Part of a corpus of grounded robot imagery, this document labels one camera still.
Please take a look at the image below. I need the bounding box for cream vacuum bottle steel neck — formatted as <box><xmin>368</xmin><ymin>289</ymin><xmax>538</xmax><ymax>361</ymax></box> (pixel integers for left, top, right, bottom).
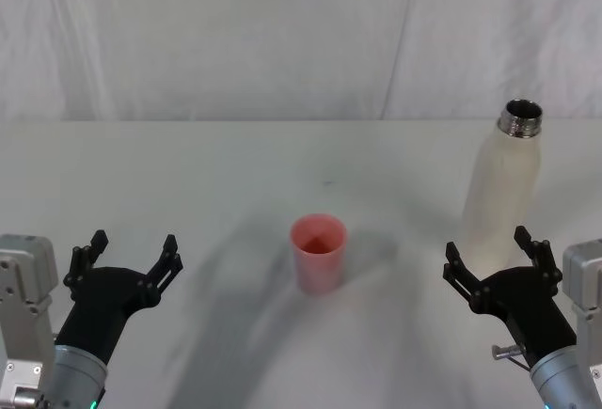
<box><xmin>460</xmin><ymin>97</ymin><xmax>546</xmax><ymax>283</ymax></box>

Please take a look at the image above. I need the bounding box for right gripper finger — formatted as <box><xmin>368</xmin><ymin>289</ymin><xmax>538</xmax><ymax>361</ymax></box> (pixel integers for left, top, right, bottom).
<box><xmin>513</xmin><ymin>225</ymin><xmax>564</xmax><ymax>290</ymax></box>
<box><xmin>441</xmin><ymin>241</ymin><xmax>491</xmax><ymax>315</ymax></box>

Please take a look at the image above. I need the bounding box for white curtain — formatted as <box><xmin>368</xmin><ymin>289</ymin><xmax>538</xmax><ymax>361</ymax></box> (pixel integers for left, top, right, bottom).
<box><xmin>0</xmin><ymin>0</ymin><xmax>602</xmax><ymax>124</ymax></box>

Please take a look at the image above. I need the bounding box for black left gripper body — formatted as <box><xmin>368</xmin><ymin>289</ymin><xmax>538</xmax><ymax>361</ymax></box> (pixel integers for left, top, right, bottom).
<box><xmin>55</xmin><ymin>265</ymin><xmax>160</xmax><ymax>367</ymax></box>

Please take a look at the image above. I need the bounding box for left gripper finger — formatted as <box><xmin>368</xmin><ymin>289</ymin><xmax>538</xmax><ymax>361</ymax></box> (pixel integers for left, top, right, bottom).
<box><xmin>137</xmin><ymin>233</ymin><xmax>184</xmax><ymax>307</ymax></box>
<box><xmin>62</xmin><ymin>228</ymin><xmax>110</xmax><ymax>298</ymax></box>

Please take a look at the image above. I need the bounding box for pink cup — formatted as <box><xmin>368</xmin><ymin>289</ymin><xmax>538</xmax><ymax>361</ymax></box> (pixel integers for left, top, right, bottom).
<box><xmin>289</xmin><ymin>212</ymin><xmax>349</xmax><ymax>296</ymax></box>

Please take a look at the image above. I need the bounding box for white table cloth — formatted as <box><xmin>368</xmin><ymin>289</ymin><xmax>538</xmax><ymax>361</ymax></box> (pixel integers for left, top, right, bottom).
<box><xmin>0</xmin><ymin>118</ymin><xmax>602</xmax><ymax>409</ymax></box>

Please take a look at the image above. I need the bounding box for thin cable with silver plug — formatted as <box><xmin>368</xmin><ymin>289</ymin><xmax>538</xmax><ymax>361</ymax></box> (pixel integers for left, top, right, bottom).
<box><xmin>491</xmin><ymin>341</ymin><xmax>533</xmax><ymax>373</ymax></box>

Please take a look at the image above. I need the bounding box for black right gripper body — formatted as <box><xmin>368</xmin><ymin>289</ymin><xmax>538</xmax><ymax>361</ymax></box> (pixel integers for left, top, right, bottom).
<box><xmin>472</xmin><ymin>265</ymin><xmax>578</xmax><ymax>370</ymax></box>

